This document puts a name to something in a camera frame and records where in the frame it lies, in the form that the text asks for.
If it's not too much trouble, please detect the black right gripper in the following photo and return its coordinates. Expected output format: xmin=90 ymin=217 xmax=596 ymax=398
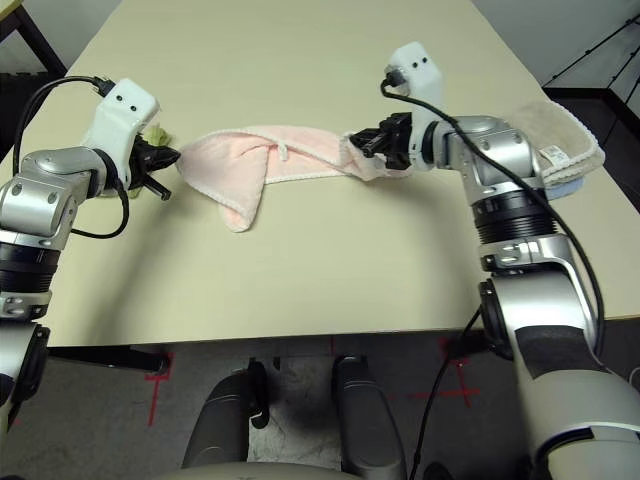
xmin=349 ymin=112 xmax=415 ymax=172

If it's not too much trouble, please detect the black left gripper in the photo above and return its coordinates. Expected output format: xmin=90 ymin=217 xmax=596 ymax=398
xmin=130 ymin=141 xmax=183 ymax=202

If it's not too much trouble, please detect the pink terry towel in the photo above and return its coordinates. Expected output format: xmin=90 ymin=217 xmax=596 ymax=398
xmin=177 ymin=124 xmax=416 ymax=234

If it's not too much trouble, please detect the green folded towel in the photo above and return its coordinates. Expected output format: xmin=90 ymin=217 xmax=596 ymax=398
xmin=102 ymin=122 xmax=179 ymax=199

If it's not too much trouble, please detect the beige folded towel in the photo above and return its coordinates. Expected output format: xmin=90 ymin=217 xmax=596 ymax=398
xmin=504 ymin=101 xmax=606 ymax=184

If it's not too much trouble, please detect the light blue folded towel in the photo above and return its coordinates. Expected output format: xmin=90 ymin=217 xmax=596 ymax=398
xmin=542 ymin=177 xmax=586 ymax=201

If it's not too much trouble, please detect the black tripod stand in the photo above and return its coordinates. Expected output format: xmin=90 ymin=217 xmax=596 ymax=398
xmin=549 ymin=4 xmax=640 ymax=86

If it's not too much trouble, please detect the grey robot right leg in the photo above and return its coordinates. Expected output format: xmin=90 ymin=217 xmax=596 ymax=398
xmin=332 ymin=354 xmax=406 ymax=480

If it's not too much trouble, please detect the grey robot leg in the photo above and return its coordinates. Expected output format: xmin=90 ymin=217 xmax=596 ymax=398
xmin=332 ymin=354 xmax=406 ymax=480
xmin=182 ymin=367 xmax=269 ymax=471

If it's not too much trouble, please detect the grey robot left leg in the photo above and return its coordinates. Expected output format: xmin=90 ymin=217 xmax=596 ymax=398
xmin=182 ymin=367 xmax=269 ymax=471

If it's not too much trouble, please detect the beige robot torso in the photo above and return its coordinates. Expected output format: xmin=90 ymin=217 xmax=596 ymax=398
xmin=159 ymin=462 xmax=351 ymax=480

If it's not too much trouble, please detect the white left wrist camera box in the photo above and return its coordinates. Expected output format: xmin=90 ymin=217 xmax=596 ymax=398
xmin=82 ymin=78 xmax=162 ymax=189

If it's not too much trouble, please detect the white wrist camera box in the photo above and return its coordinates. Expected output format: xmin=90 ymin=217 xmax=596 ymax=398
xmin=82 ymin=78 xmax=162 ymax=189
xmin=384 ymin=42 xmax=444 ymax=171

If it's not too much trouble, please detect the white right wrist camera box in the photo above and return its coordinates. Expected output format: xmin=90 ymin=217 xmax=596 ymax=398
xmin=384 ymin=42 xmax=444 ymax=171

